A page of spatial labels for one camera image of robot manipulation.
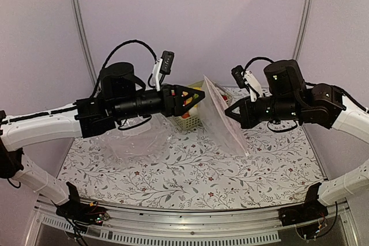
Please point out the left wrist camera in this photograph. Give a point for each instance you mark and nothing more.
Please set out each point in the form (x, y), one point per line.
(161, 69)

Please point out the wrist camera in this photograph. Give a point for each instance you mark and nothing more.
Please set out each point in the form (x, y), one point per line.
(246, 80)
(161, 69)

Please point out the floral table mat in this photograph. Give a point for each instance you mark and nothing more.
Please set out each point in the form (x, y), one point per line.
(194, 173)

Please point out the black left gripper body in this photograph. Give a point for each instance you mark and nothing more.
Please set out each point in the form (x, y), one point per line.
(167, 109)

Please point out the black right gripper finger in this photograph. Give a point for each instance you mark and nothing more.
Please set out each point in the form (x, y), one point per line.
(237, 116)
(236, 109)

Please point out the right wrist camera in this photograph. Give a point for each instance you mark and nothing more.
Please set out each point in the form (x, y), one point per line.
(246, 80)

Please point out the yellow toy banana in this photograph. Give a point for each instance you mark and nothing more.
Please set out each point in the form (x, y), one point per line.
(188, 101)

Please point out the beige plastic basket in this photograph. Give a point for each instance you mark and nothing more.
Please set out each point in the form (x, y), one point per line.
(194, 119)

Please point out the pink zip top bag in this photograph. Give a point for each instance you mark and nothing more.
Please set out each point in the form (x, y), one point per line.
(223, 130)

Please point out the aluminium frame post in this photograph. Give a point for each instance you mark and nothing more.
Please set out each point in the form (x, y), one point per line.
(307, 5)
(75, 4)

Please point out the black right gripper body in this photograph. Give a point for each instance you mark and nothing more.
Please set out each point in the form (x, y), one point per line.
(252, 118)

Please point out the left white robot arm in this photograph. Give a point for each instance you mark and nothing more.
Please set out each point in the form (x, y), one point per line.
(122, 96)

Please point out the clear plastic bag with label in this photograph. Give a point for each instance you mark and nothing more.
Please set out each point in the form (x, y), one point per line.
(137, 141)

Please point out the right aluminium frame post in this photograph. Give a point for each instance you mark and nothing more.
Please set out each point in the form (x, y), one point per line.
(307, 5)

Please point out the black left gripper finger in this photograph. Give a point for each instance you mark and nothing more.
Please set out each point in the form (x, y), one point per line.
(180, 109)
(184, 92)

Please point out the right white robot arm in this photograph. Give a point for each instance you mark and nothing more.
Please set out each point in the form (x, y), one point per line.
(291, 98)

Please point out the aluminium front rail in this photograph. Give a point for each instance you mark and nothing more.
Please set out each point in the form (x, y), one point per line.
(137, 225)

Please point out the left aluminium frame post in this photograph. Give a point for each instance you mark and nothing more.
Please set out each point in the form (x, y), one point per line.
(75, 4)

